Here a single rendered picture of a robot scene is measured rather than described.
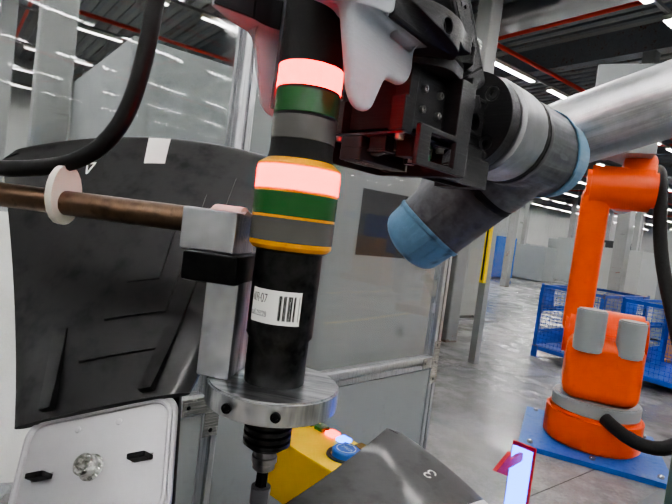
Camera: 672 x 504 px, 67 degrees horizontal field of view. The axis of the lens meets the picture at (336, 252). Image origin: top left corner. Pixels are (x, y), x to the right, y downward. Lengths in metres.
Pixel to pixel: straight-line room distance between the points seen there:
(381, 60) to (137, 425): 0.23
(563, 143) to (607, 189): 3.72
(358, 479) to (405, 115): 0.30
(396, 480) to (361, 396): 1.04
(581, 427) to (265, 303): 3.90
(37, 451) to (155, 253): 0.13
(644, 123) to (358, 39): 0.39
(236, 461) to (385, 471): 0.82
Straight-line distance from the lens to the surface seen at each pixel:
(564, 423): 4.15
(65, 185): 0.32
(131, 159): 0.43
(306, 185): 0.24
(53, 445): 0.33
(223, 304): 0.26
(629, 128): 0.59
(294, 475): 0.78
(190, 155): 0.43
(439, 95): 0.32
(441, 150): 0.33
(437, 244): 0.50
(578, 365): 4.06
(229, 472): 1.27
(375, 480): 0.47
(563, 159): 0.47
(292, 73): 0.26
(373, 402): 1.56
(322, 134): 0.26
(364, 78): 0.26
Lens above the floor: 1.39
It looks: 3 degrees down
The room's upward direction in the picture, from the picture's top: 7 degrees clockwise
